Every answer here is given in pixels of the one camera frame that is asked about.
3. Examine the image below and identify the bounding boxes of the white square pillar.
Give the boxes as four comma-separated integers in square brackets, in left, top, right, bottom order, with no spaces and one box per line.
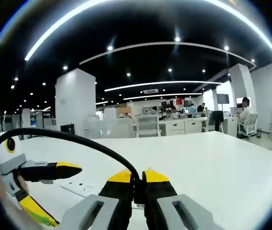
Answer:
[55,68,97,138]

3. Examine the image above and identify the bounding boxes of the white drawer cabinets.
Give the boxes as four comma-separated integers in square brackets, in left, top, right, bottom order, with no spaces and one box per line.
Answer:
[159,118,209,138]

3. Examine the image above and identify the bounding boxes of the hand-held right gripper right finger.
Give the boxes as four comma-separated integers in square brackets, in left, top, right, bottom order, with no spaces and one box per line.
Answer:
[142,167,225,230]

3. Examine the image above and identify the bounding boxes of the white mesh office chair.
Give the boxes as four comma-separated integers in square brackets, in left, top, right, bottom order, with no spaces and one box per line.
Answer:
[135,114,162,138]

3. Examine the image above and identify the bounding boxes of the curved ceiling light strip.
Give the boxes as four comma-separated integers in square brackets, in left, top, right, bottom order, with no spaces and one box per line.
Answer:
[24,0,272,62]

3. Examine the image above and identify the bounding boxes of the person's left hand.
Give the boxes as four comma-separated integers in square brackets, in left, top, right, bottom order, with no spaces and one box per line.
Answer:
[0,174,30,211]

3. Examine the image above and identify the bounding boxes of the black data cable with USB plug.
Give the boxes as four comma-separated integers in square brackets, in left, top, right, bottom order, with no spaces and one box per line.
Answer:
[0,127,149,208]

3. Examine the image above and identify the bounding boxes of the small black box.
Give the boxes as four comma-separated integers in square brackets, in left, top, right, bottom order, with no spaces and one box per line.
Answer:
[60,124,76,135]

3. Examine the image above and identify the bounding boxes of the monitor on stand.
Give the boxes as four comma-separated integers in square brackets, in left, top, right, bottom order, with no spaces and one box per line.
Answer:
[216,93,230,112]

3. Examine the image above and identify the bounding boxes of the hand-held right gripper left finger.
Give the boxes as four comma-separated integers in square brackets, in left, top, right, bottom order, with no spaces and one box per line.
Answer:
[59,169,135,230]

